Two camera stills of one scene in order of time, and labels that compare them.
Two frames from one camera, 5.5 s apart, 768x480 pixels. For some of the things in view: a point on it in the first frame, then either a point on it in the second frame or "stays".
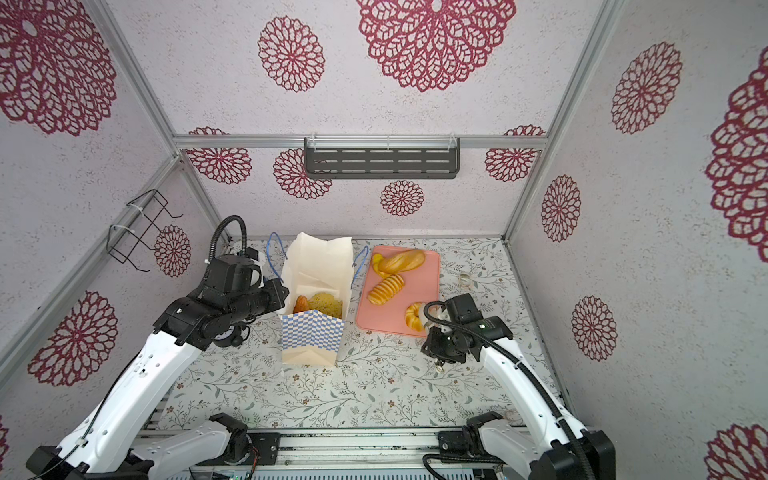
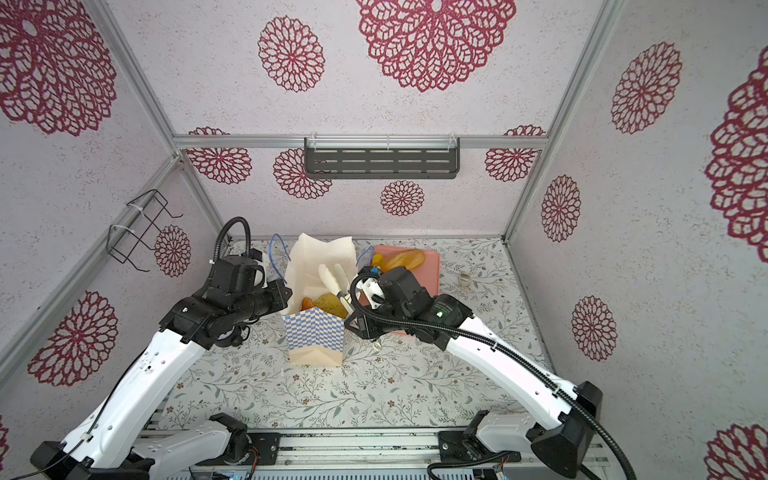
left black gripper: [274, 287] stays
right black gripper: [433, 348] to [366, 318]
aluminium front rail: [317, 448] stays
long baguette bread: [404, 260] stays
